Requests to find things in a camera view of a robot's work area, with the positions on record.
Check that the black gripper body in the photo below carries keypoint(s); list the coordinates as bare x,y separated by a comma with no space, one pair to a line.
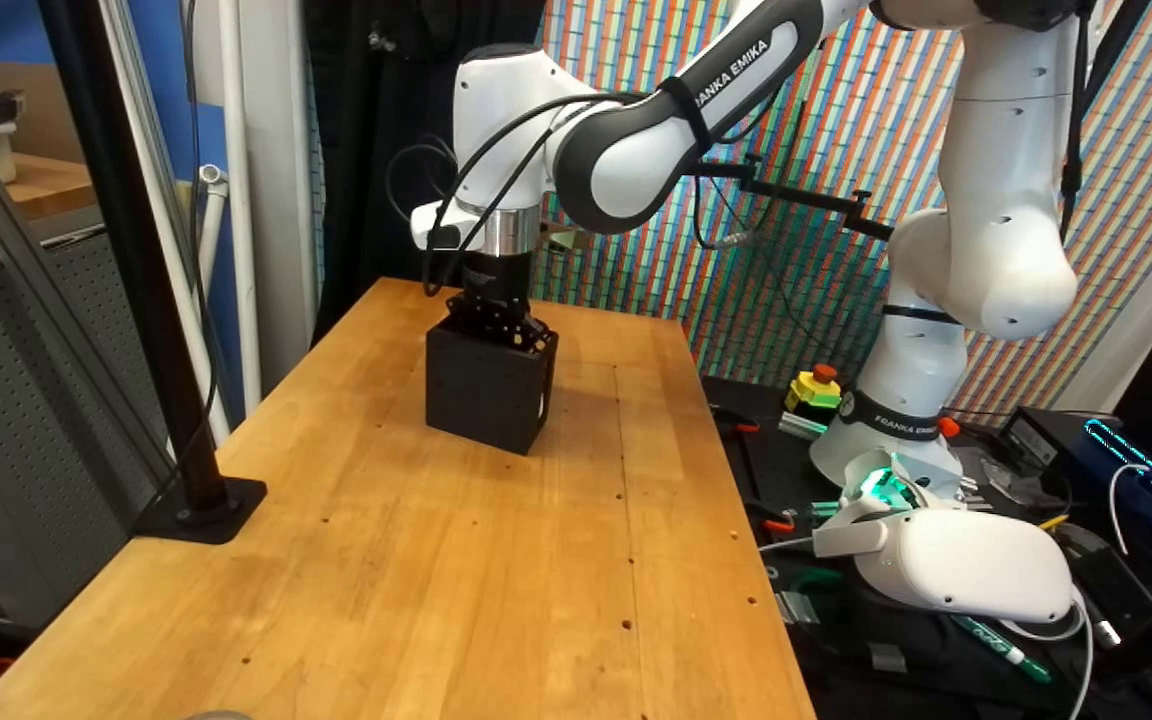
493,283

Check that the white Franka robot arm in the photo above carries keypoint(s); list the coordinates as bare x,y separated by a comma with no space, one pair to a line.
1003,265

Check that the small black device box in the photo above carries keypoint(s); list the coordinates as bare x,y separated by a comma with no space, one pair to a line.
1043,440

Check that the black curtain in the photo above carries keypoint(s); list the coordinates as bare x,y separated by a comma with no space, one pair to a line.
350,135

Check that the orange black bar clamp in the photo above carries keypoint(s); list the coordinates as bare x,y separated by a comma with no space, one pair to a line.
779,527
742,427

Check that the black perforated base board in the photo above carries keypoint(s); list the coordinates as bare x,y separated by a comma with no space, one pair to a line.
762,466

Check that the white vertical tube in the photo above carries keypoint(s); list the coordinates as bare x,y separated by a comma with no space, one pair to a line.
214,213

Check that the yellow red emergency stop button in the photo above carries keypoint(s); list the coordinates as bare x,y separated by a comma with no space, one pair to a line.
818,389

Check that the black pole stand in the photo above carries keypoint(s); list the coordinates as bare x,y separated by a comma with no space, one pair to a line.
143,265

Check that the small orange knob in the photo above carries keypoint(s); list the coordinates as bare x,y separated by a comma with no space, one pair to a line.
950,428

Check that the grey diagonal aluminium beam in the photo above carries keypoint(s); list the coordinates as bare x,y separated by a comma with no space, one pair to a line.
30,265

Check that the wooden side bench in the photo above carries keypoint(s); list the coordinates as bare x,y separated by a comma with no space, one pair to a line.
43,186

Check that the green marker pen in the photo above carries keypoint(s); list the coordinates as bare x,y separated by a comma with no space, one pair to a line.
1003,651

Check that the black case with cyan edges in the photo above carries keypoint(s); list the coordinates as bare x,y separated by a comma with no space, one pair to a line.
1149,505

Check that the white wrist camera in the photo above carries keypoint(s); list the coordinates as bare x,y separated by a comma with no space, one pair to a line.
442,226

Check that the black camera mount rod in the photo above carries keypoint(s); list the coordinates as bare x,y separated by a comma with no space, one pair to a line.
803,200

